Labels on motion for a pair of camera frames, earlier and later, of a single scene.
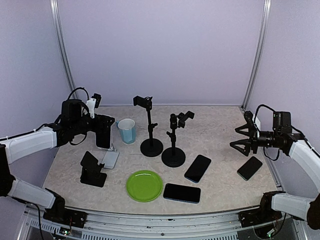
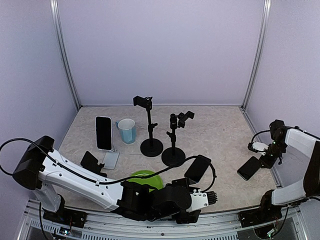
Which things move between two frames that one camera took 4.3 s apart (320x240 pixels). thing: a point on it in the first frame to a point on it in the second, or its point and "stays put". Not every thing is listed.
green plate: x=144 y=186 stays put
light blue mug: x=127 y=129 stays put
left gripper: x=103 y=122 to x=187 y=219
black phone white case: x=103 y=139 stays put
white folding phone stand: x=110 y=158 stays put
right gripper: x=253 y=140 to x=269 y=163
